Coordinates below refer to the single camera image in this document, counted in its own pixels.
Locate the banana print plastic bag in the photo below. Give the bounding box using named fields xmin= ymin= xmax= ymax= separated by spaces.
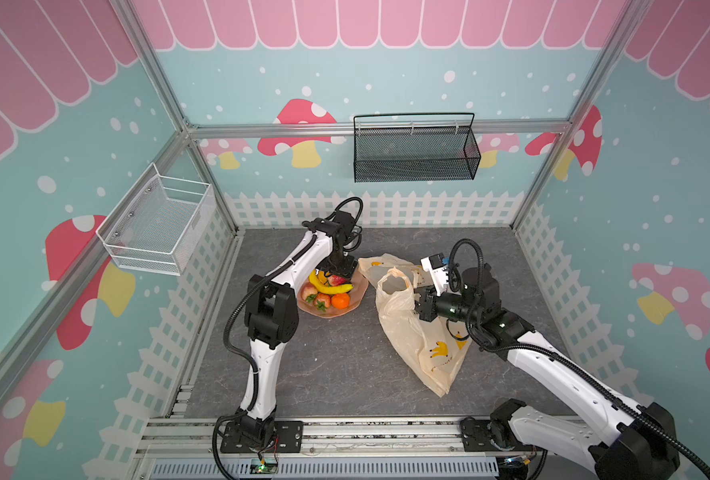
xmin=359 ymin=254 xmax=471 ymax=397

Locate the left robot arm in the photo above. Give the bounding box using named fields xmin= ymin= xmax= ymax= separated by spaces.
xmin=223 ymin=212 xmax=359 ymax=449

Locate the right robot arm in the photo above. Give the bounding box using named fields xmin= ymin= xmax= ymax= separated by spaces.
xmin=415 ymin=255 xmax=680 ymax=479

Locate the long yellow banana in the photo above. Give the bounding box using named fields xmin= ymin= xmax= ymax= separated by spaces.
xmin=308 ymin=271 xmax=354 ymax=295

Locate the orange tangerine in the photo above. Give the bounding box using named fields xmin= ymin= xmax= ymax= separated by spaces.
xmin=331 ymin=293 xmax=351 ymax=310

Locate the pink wavy fruit plate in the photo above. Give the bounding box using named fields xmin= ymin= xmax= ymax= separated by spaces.
xmin=297 ymin=270 xmax=369 ymax=318

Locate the red strawberry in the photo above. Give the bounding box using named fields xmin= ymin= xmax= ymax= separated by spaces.
xmin=313 ymin=293 xmax=332 ymax=312

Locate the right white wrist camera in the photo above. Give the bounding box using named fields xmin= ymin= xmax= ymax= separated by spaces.
xmin=421 ymin=253 xmax=449 ymax=295

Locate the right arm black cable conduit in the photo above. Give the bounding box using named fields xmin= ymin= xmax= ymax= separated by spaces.
xmin=447 ymin=238 xmax=710 ymax=480

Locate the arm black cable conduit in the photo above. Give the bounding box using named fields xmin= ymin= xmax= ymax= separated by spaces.
xmin=447 ymin=238 xmax=710 ymax=480
xmin=221 ymin=196 xmax=365 ymax=415

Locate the black mesh wall basket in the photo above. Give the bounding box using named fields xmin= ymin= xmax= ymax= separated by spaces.
xmin=352 ymin=112 xmax=482 ymax=183

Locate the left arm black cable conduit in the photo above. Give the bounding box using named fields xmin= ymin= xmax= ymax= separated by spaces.
xmin=221 ymin=196 xmax=365 ymax=415

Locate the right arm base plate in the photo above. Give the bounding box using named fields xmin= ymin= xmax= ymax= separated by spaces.
xmin=459 ymin=416 xmax=515 ymax=452

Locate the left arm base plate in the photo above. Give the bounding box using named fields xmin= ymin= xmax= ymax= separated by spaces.
xmin=219 ymin=417 xmax=304 ymax=454

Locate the white mesh wall basket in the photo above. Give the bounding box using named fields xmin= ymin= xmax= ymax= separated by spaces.
xmin=96 ymin=164 xmax=216 ymax=276

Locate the aluminium front rail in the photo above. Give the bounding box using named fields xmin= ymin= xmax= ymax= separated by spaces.
xmin=135 ymin=415 xmax=632 ymax=466

